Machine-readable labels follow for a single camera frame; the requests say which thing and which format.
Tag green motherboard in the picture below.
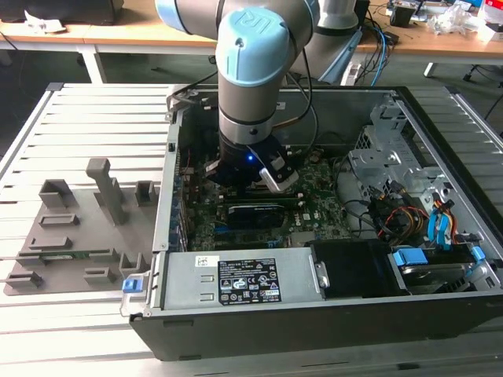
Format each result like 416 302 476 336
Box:
174 147 354 251

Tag blue hanging cable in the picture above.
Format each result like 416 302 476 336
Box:
369 19 390 86

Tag black graphics card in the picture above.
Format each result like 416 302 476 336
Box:
226 202 287 229

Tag clear plastic bags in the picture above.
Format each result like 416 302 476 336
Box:
428 3 480 36

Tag small black box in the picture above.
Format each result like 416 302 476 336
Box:
391 5 416 28

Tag blue flat wire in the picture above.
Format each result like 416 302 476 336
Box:
427 207 444 250
436 201 454 253

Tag white and red box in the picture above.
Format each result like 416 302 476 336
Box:
477 0 503 42

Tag green RAM stick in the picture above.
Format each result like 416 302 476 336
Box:
37 251 113 262

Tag black open PC case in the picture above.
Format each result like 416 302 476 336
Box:
119 84 503 362

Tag grey parts rack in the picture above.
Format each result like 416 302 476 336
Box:
2 156 162 298

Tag black RAM slot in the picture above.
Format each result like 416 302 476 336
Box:
218 188 303 203

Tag hard disk in blue carrier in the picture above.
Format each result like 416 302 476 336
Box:
388 246 486 296

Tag wooden desk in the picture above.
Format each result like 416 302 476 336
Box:
0 0 503 86

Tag silver power supply with label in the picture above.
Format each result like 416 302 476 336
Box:
160 251 318 312

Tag red yellow black wire bundle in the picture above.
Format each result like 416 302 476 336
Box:
376 196 429 241

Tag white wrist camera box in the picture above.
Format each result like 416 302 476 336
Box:
257 156 300 194

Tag silver metal drive cage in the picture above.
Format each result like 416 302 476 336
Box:
347 97 488 245

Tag black bag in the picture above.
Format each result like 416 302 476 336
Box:
0 0 123 24

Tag white power strip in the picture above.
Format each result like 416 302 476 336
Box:
342 64 362 86

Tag crumpled white paper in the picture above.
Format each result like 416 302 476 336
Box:
23 9 66 35

